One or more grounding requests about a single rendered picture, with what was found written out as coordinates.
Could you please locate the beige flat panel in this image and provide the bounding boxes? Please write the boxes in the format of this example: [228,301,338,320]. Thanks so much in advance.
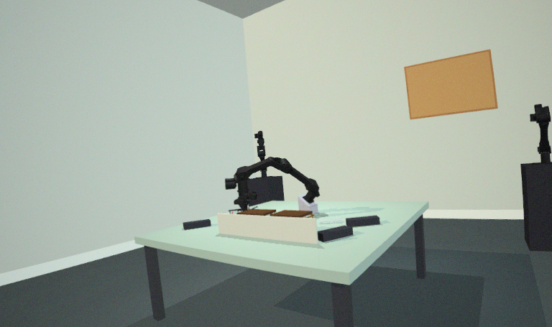
[217,213,318,244]

